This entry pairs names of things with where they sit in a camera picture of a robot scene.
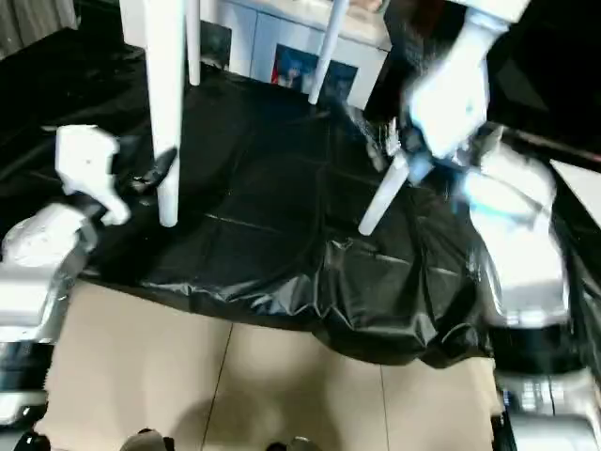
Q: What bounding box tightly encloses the white plastic table leg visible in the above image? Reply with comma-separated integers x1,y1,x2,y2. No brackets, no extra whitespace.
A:
186,0,203,86
358,8,509,236
119,0,185,227
307,0,351,104

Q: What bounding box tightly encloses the black plastic mat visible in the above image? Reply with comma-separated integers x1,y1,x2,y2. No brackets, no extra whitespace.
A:
0,25,601,370

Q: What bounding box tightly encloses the dark cabinet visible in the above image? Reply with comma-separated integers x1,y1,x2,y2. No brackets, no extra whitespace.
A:
365,0,601,137

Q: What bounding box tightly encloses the white cabinet with glass doors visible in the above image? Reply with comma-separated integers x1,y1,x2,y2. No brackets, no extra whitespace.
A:
201,0,393,109

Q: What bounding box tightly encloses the grey curtain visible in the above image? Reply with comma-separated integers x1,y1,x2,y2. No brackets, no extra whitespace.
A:
0,0,79,57

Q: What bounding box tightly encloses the white board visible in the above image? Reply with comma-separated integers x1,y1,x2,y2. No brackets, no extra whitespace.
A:
548,159,601,222

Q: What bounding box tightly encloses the dark robot right foot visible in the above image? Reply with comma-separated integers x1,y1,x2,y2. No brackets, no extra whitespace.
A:
270,435,325,451

